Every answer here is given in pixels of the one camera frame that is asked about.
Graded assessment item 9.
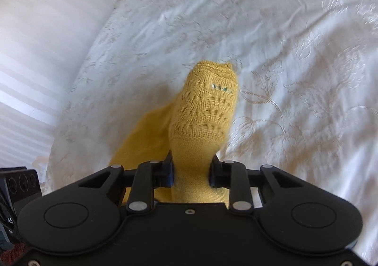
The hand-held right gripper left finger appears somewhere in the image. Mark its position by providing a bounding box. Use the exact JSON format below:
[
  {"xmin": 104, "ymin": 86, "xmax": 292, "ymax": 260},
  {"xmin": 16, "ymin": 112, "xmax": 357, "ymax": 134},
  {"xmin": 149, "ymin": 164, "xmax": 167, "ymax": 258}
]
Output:
[{"xmin": 77, "ymin": 149, "xmax": 175, "ymax": 215}]

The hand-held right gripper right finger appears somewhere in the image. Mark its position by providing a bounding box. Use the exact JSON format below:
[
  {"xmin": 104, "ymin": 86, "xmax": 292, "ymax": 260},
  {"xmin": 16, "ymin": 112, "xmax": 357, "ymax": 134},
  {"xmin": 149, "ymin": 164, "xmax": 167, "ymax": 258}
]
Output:
[{"xmin": 207, "ymin": 154, "xmax": 304, "ymax": 215}]

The yellow knit sweater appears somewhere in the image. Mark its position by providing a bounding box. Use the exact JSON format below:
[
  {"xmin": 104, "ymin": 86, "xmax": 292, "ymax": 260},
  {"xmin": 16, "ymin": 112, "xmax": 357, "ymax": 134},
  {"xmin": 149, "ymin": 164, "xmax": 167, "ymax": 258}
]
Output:
[{"xmin": 109, "ymin": 60, "xmax": 242, "ymax": 205}]

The red rug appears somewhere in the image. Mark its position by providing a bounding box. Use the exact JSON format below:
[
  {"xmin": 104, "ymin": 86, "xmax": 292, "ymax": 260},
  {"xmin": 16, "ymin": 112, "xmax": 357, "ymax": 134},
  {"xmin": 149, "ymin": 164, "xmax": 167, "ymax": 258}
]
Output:
[{"xmin": 4, "ymin": 242, "xmax": 28, "ymax": 265}]

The white floral bedspread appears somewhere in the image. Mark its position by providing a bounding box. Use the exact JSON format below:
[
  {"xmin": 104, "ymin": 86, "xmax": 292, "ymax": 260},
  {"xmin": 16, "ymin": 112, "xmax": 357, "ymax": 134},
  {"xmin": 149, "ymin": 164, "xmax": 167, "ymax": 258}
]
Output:
[{"xmin": 38, "ymin": 0, "xmax": 378, "ymax": 261}]

